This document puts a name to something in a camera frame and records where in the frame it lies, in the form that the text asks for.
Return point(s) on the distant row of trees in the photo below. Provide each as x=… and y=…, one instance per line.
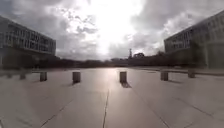
x=100, y=63

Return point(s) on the grey office building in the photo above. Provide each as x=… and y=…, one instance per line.
x=200, y=40

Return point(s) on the row of short bollards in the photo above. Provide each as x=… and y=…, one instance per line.
x=76, y=77

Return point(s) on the grey paved plaza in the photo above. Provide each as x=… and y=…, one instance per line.
x=100, y=106

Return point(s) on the glass-fronted building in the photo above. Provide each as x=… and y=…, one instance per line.
x=23, y=43

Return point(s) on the distant tower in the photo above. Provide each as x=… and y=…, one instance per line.
x=130, y=53

